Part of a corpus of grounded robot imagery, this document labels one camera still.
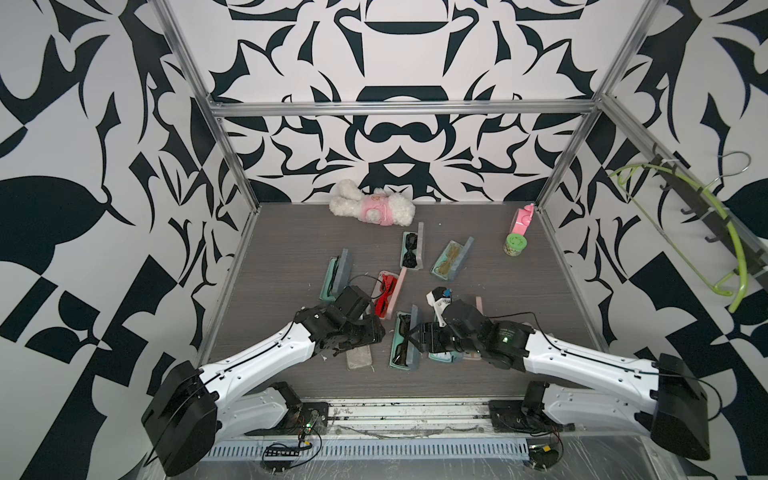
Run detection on grey case white sunglasses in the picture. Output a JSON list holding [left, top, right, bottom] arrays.
[[428, 351, 464, 364]]

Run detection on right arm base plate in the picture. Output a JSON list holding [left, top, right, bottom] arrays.
[[488, 400, 575, 436]]

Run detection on grey case far left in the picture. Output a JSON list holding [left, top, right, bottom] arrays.
[[319, 248, 352, 302]]

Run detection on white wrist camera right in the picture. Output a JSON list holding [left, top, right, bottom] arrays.
[[426, 286, 452, 327]]

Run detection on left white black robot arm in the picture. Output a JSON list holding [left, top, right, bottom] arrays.
[[141, 285, 386, 477]]

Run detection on pink bottle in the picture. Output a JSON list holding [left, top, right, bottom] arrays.
[[509, 203, 535, 236]]

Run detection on pink case brown glasses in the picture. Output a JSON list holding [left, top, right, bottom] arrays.
[[463, 296, 484, 361]]

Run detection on pink case red glasses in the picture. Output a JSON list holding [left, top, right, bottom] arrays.
[[372, 267, 408, 320]]

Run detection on green clothes hanger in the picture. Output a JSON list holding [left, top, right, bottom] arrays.
[[609, 163, 749, 314]]

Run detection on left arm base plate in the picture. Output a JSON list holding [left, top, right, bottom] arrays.
[[245, 402, 330, 437]]

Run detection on grey case tortoise sunglasses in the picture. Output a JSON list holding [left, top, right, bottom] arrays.
[[389, 305, 421, 371]]

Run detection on black wall hook rail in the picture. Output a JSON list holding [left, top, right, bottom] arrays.
[[648, 143, 767, 281]]

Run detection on grey case black sunglasses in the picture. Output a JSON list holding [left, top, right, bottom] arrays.
[[400, 222, 424, 270]]

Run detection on black usb hub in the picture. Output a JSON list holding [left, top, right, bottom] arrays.
[[261, 443, 303, 468]]

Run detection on green lidded jar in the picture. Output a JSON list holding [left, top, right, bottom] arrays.
[[503, 233, 528, 257]]

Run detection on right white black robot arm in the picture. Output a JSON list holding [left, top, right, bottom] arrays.
[[407, 299, 711, 461]]

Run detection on white plush toy pink shirt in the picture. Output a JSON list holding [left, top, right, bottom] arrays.
[[329, 179, 416, 227]]

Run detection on black connector box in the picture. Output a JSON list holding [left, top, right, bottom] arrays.
[[525, 445, 562, 472]]

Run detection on grey case gold glasses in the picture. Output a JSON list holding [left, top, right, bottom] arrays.
[[430, 236, 474, 282]]

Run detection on beige case yellow glasses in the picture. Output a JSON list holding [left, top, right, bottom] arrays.
[[346, 345, 373, 371]]

